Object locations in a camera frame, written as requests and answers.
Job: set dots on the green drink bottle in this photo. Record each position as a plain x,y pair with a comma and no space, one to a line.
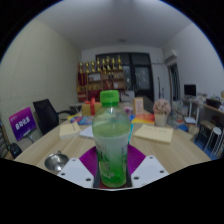
111,140

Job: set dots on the black framed glass door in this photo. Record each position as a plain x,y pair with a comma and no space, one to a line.
141,75

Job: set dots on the long wooden wall desk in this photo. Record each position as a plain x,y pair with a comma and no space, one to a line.
213,109

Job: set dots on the purple sign board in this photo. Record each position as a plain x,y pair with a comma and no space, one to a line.
22,123

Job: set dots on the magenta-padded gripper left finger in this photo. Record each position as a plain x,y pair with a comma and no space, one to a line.
88,161

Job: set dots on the white air conditioner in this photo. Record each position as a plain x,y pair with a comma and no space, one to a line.
170,56

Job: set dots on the flower bouquet in white pot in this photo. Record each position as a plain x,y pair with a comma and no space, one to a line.
161,110

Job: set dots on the wooden shelf unit with trophies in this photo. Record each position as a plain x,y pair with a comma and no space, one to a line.
100,80

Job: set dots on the orange book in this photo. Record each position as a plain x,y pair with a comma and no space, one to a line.
144,118

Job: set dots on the white paper sheet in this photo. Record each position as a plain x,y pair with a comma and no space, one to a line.
87,132

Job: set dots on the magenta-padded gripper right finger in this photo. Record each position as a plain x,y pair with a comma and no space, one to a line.
136,161

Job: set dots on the black slatted chair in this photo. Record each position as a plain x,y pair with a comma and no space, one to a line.
11,148

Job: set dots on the kraft paper envelope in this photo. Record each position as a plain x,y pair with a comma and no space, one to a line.
154,133

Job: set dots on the orange gift box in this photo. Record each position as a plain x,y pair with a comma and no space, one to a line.
90,108

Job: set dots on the steel cup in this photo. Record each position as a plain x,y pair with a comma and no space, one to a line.
56,162

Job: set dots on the black computer monitor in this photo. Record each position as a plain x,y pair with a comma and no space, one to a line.
190,90

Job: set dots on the standing white card box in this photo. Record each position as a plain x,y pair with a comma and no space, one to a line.
138,106

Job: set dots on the black office chair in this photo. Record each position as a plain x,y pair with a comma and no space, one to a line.
46,115

